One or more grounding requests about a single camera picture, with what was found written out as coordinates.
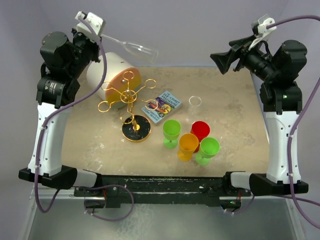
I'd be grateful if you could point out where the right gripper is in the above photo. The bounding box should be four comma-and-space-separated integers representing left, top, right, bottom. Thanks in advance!
211, 32, 279, 82

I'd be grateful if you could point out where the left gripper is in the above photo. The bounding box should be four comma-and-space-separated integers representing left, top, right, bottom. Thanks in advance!
68, 26, 102, 79

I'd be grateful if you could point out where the clear wine glass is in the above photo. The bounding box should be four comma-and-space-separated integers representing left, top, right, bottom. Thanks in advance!
101, 34, 159, 64

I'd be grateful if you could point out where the red plastic goblet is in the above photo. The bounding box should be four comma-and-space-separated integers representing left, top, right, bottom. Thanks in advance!
190, 121, 211, 153

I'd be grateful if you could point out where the green goblet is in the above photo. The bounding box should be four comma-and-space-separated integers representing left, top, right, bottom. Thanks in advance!
195, 137, 220, 166
162, 119, 181, 149

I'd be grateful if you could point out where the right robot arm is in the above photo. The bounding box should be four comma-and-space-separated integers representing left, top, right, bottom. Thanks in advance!
210, 35, 309, 196

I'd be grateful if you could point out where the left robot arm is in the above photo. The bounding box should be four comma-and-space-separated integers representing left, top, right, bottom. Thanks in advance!
18, 28, 99, 190

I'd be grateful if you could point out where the gold wine glass rack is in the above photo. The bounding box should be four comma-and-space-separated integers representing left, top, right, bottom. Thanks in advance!
97, 71, 157, 143

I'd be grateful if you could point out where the white orange cylinder appliance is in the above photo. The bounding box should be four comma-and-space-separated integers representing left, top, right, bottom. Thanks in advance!
86, 52, 142, 110

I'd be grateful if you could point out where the clear glass on table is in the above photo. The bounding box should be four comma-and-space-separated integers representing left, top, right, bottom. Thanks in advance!
184, 95, 202, 125

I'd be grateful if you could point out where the colourful children's book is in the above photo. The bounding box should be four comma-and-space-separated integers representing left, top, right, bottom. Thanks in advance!
141, 91, 182, 124

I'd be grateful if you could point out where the orange plastic goblet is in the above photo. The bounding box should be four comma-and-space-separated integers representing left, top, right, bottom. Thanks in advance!
177, 133, 199, 162

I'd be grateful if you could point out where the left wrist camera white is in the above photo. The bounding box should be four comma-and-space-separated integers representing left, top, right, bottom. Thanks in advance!
75, 11, 106, 36

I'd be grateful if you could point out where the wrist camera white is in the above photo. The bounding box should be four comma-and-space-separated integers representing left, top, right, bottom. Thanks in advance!
249, 14, 277, 50
75, 11, 106, 36

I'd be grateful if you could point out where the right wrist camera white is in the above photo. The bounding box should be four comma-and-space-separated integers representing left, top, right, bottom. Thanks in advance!
249, 14, 277, 50

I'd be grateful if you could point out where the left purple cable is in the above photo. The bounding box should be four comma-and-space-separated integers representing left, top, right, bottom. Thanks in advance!
33, 18, 109, 213

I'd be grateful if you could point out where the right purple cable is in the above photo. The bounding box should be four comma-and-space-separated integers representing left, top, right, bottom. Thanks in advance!
266, 14, 320, 213

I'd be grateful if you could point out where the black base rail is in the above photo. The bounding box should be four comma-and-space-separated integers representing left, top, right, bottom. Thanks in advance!
74, 175, 250, 208

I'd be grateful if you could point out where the purple cable loop front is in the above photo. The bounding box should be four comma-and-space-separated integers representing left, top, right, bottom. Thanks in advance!
83, 184, 135, 222

